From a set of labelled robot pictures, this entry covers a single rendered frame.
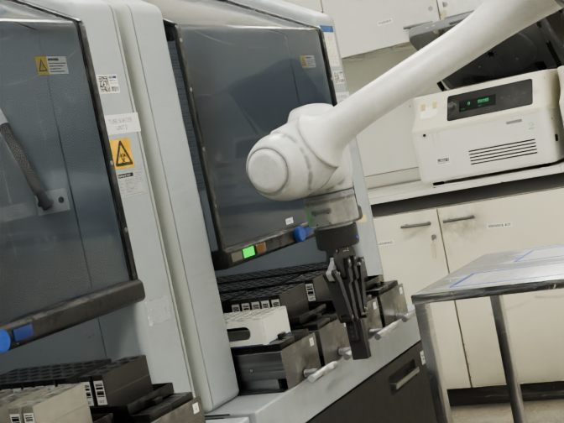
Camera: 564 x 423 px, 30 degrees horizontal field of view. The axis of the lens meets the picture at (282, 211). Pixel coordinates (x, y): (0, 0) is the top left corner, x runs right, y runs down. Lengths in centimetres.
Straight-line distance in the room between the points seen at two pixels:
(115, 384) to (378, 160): 349
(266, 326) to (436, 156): 239
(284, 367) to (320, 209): 29
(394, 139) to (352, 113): 329
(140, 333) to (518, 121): 262
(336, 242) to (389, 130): 314
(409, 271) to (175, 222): 258
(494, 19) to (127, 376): 79
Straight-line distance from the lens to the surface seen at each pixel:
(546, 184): 412
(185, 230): 180
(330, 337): 202
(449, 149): 417
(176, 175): 181
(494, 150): 412
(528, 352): 422
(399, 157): 491
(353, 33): 460
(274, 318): 191
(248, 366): 189
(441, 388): 212
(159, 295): 172
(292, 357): 188
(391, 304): 230
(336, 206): 178
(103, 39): 172
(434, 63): 167
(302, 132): 163
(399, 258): 429
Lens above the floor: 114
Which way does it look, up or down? 3 degrees down
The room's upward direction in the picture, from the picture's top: 11 degrees counter-clockwise
